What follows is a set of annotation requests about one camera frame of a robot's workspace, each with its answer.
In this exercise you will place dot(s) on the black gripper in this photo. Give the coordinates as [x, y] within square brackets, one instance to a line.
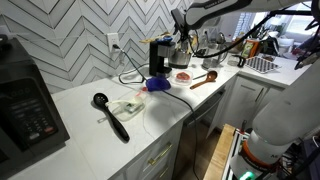
[186, 33]

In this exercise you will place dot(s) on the blue white snack packet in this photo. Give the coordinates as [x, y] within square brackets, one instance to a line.
[165, 39]

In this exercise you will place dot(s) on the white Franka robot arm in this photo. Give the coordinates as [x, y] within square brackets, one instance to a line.
[286, 116]

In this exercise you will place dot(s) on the robot base stand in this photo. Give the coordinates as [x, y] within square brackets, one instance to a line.
[233, 156]

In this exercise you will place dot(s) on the red heart shaped mould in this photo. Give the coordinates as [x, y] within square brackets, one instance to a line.
[178, 76]

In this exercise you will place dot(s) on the clear plastic lunch box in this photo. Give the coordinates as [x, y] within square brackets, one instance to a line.
[173, 80]

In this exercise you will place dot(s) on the green orange box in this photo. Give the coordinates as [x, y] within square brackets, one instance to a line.
[250, 48]

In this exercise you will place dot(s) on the clear glass jar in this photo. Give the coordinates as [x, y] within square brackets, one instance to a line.
[213, 58]

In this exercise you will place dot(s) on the thin metal utensil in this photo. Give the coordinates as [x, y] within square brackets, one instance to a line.
[198, 77]

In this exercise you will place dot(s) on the black steel coffee maker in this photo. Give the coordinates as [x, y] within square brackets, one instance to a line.
[155, 60]

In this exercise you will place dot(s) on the brown wooden spoon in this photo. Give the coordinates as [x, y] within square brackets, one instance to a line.
[210, 76]

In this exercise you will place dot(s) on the light wooden spatula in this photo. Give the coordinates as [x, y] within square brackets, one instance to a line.
[148, 40]

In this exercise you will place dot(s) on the small black clip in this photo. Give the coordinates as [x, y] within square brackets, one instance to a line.
[240, 61]

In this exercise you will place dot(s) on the small red utensil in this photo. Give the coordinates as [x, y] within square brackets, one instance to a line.
[144, 89]

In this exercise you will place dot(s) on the checkered drying mat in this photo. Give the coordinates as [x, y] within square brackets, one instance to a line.
[261, 64]

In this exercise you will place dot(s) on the white drawer cabinet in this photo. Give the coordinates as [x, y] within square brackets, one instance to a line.
[246, 100]

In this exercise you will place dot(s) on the small clear plastic container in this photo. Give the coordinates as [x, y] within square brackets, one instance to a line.
[133, 113]

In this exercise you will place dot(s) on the black plastic serving spoon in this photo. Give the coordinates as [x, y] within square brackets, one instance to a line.
[115, 123]

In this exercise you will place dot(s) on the wooden board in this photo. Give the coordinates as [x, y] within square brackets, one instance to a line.
[220, 153]

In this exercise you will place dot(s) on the white counter cabinet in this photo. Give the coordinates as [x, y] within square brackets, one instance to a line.
[160, 156]

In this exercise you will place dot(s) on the black microwave oven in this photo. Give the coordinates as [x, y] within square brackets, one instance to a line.
[26, 110]

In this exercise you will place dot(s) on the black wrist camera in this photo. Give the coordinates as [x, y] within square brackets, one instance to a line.
[177, 18]

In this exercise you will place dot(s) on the white wall outlet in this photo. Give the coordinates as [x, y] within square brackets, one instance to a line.
[111, 38]

